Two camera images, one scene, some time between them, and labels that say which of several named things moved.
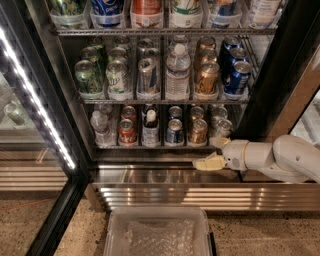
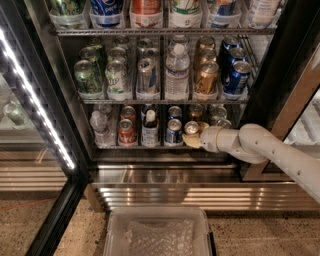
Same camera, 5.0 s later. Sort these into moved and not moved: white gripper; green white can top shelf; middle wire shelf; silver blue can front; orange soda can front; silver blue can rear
Moved: white gripper; orange soda can front
Not moved: silver blue can front; middle wire shelf; silver blue can rear; green white can top shelf
